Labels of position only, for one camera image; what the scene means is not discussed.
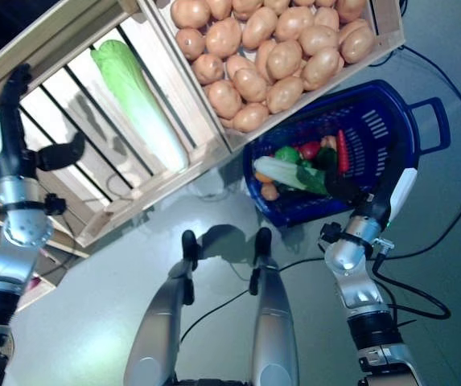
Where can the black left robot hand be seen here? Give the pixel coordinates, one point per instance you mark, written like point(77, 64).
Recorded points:
point(11, 132)

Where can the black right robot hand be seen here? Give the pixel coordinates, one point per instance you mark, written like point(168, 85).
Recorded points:
point(375, 205)

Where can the green white napa cabbage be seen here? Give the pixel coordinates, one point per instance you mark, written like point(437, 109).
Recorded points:
point(133, 100)
point(290, 173)

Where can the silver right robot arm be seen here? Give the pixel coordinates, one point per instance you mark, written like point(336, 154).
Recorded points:
point(346, 257)

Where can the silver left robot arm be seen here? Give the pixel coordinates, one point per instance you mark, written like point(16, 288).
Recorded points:
point(21, 229)

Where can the blue plastic shopping basket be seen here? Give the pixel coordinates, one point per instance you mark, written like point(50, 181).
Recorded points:
point(391, 120)

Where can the red toy chili pepper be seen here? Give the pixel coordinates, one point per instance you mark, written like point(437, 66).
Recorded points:
point(342, 150)

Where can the green toy bell pepper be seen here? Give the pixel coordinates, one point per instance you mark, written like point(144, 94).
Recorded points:
point(326, 157)

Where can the peach toy onion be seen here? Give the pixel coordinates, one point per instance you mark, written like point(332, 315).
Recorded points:
point(328, 140)

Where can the dark red toy pepper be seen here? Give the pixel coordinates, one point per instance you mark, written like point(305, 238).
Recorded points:
point(309, 149)

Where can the green toy lettuce head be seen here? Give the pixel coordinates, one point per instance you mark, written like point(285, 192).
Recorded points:
point(287, 153)

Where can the tan toy potato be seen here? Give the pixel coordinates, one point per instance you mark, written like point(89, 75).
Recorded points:
point(269, 192)

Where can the orange toy fruit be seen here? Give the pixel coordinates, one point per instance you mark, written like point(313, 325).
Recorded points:
point(262, 176)

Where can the black right robot foot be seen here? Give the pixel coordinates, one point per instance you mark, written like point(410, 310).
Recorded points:
point(263, 241)

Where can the black robot foot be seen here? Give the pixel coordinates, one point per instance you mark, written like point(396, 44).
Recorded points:
point(189, 245)
point(263, 241)

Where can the silver right robot leg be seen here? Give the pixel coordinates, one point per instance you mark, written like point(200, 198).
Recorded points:
point(274, 321)

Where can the wooden turnip crate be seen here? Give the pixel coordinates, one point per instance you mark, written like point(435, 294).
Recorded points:
point(41, 289)

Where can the pale wooden slatted crate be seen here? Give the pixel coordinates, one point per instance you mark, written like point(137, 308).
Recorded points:
point(165, 76)

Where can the wooden potato crate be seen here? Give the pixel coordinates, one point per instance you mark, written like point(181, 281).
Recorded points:
point(387, 24)

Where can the black left robot foot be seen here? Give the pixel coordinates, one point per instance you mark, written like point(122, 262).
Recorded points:
point(189, 245)

